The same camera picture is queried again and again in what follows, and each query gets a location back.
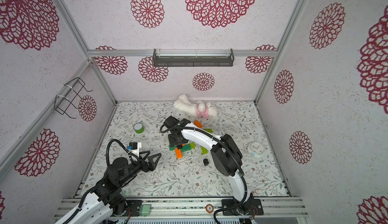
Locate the orange lego brick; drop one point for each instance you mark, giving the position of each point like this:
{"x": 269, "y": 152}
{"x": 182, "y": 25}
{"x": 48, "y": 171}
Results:
{"x": 178, "y": 153}
{"x": 198, "y": 124}

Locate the green tape roll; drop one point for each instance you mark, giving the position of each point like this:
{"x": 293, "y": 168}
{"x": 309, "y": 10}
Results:
{"x": 138, "y": 128}

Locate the metal base rail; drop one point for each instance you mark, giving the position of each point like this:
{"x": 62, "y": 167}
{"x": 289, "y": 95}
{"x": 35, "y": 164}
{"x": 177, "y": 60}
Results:
{"x": 206, "y": 210}

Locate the lime lego brick back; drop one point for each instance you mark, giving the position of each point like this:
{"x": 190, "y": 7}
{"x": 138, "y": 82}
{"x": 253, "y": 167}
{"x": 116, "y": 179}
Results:
{"x": 208, "y": 130}

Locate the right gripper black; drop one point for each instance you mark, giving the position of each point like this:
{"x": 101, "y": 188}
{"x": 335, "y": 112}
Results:
{"x": 176, "y": 142}

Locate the black wire wall rack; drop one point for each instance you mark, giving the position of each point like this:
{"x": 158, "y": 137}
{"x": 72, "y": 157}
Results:
{"x": 63, "y": 102}

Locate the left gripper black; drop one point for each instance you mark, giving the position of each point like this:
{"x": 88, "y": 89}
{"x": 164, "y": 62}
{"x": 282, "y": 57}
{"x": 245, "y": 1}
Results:
{"x": 152, "y": 166}

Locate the black wall shelf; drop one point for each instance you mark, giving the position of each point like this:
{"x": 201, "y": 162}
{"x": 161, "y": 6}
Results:
{"x": 194, "y": 58}

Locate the white pink plush toy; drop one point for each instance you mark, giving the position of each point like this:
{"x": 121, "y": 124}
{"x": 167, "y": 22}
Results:
{"x": 199, "y": 110}

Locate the green connector block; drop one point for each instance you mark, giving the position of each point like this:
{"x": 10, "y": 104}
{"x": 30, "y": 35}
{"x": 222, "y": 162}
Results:
{"x": 144, "y": 210}

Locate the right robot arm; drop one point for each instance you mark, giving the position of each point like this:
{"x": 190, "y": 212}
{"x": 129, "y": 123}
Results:
{"x": 226, "y": 156}

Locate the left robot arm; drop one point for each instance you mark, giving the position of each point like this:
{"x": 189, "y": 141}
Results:
{"x": 104, "y": 199}

